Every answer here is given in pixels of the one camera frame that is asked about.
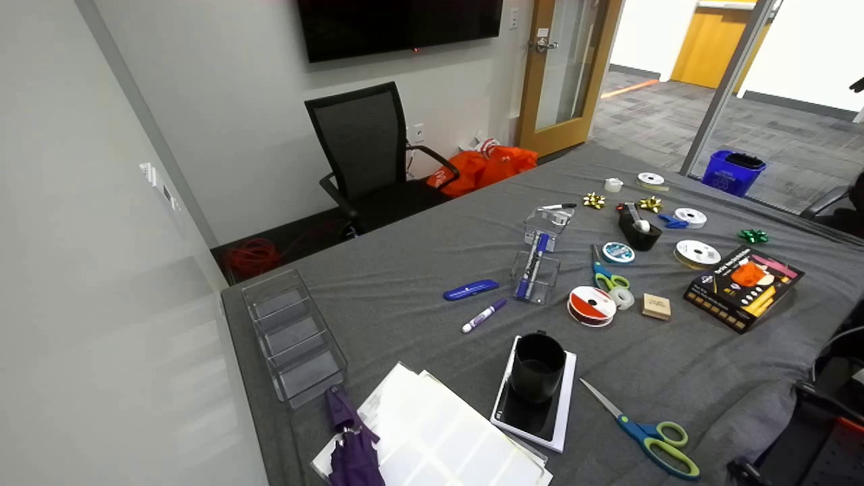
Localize small wooden block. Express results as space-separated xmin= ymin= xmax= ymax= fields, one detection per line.
xmin=642 ymin=295 xmax=673 ymax=322

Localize clear box with blue pens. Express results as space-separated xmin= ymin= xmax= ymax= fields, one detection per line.
xmin=513 ymin=211 xmax=563 ymax=306

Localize black and white flat box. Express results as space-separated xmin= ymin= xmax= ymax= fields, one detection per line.
xmin=491 ymin=333 xmax=579 ymax=453

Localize black box with orange print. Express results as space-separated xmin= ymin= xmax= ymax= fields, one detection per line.
xmin=684 ymin=248 xmax=806 ymax=333

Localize orange bag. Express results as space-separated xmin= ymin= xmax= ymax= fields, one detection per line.
xmin=428 ymin=145 xmax=540 ymax=198

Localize black office chair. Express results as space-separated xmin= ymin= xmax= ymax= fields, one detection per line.
xmin=305 ymin=81 xmax=461 ymax=234

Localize purple marker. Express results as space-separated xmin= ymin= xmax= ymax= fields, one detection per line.
xmin=459 ymin=301 xmax=507 ymax=336

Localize black cylindrical cup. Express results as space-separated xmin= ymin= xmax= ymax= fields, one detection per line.
xmin=511 ymin=333 xmax=568 ymax=407

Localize orange ribbon spool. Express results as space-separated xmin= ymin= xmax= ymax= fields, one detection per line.
xmin=568 ymin=286 xmax=617 ymax=326

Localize small green blue scissors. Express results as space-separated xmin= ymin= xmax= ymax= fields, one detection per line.
xmin=592 ymin=244 xmax=629 ymax=291

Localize yellow gift bow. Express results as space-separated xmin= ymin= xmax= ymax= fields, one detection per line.
xmin=584 ymin=193 xmax=604 ymax=211

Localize clear plastic tray organizer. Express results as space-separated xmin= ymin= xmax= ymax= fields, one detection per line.
xmin=247 ymin=272 xmax=342 ymax=407

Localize blue ribbon spool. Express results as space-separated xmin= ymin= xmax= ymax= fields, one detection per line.
xmin=602 ymin=240 xmax=635 ymax=265

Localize white tape roll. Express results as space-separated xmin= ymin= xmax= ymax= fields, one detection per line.
xmin=604 ymin=178 xmax=625 ymax=193

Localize white paper sheets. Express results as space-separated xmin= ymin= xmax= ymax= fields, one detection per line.
xmin=356 ymin=365 xmax=552 ymax=486

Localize black tape dispenser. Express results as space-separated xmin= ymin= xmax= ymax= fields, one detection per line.
xmin=617 ymin=202 xmax=662 ymax=251

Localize grey tablecloth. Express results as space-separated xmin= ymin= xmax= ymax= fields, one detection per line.
xmin=222 ymin=145 xmax=864 ymax=486

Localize gold gift bow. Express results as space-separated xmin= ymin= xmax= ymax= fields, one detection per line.
xmin=637 ymin=198 xmax=664 ymax=213

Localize purple cloth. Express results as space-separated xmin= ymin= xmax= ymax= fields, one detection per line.
xmin=326 ymin=386 xmax=386 ymax=486

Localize white spool at table edge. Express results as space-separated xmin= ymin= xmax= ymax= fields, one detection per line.
xmin=637 ymin=174 xmax=664 ymax=187

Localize wooden door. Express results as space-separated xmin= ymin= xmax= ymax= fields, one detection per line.
xmin=517 ymin=0 xmax=625 ymax=157

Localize green and blue scissors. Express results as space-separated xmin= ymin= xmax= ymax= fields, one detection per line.
xmin=584 ymin=382 xmax=702 ymax=480

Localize blue recycling bin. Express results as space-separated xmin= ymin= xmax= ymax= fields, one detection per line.
xmin=702 ymin=151 xmax=768 ymax=198

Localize green gift bow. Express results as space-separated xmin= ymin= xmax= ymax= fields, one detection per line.
xmin=738 ymin=226 xmax=770 ymax=245

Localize black chair at right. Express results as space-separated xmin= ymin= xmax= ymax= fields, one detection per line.
xmin=726 ymin=303 xmax=864 ymax=486

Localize red cable coil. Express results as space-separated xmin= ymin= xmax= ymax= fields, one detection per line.
xmin=222 ymin=238 xmax=286 ymax=282

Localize wall mounted television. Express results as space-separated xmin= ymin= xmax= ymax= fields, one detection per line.
xmin=297 ymin=0 xmax=502 ymax=62

